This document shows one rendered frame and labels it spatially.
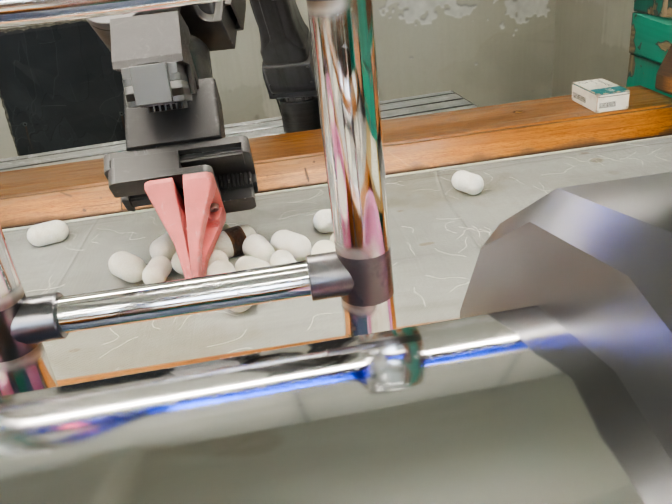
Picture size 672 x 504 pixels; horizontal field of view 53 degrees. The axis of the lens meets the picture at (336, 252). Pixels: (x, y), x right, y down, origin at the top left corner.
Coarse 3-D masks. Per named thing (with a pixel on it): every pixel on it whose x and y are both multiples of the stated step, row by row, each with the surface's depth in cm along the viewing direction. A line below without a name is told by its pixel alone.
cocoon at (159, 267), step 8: (160, 256) 51; (152, 264) 50; (160, 264) 50; (168, 264) 51; (144, 272) 49; (152, 272) 49; (160, 272) 50; (168, 272) 51; (144, 280) 49; (152, 280) 49; (160, 280) 50
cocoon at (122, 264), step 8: (112, 256) 51; (120, 256) 51; (128, 256) 51; (136, 256) 51; (112, 264) 51; (120, 264) 50; (128, 264) 50; (136, 264) 50; (144, 264) 51; (112, 272) 51; (120, 272) 50; (128, 272) 50; (136, 272) 50; (128, 280) 50; (136, 280) 51
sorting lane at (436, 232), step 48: (624, 144) 67; (288, 192) 65; (432, 192) 61; (480, 192) 60; (528, 192) 59; (96, 240) 59; (144, 240) 58; (432, 240) 53; (480, 240) 52; (48, 288) 52; (96, 288) 51; (432, 288) 46; (96, 336) 45; (144, 336) 44; (192, 336) 44; (240, 336) 43; (288, 336) 42; (336, 336) 42
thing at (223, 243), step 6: (246, 228) 53; (252, 228) 54; (222, 234) 52; (246, 234) 53; (222, 240) 52; (228, 240) 52; (216, 246) 52; (222, 246) 52; (228, 246) 52; (228, 252) 52
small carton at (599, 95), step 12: (576, 84) 73; (588, 84) 72; (600, 84) 72; (612, 84) 71; (576, 96) 73; (588, 96) 70; (600, 96) 68; (612, 96) 69; (624, 96) 69; (588, 108) 71; (600, 108) 69; (612, 108) 69; (624, 108) 69
